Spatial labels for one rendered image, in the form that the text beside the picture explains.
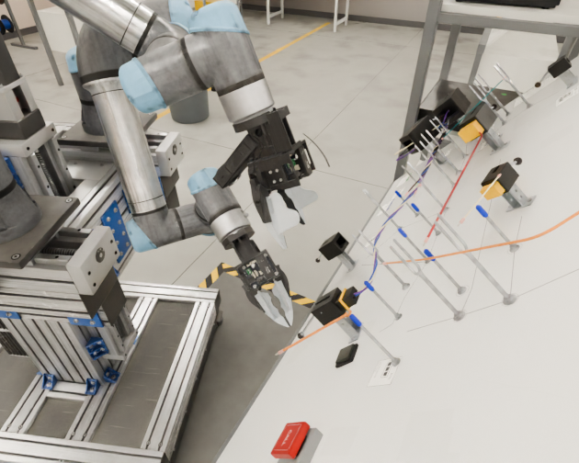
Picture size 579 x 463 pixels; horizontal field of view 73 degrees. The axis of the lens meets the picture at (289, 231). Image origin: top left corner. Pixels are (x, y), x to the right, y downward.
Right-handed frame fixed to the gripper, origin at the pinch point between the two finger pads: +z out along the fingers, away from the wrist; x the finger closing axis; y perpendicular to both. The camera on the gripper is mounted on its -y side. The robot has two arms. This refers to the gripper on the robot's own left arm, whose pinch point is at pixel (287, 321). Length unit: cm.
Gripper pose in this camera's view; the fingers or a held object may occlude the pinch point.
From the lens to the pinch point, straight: 81.5
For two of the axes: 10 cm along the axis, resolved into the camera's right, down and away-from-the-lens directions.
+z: 5.2, 8.4, -1.7
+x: 8.6, -5.0, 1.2
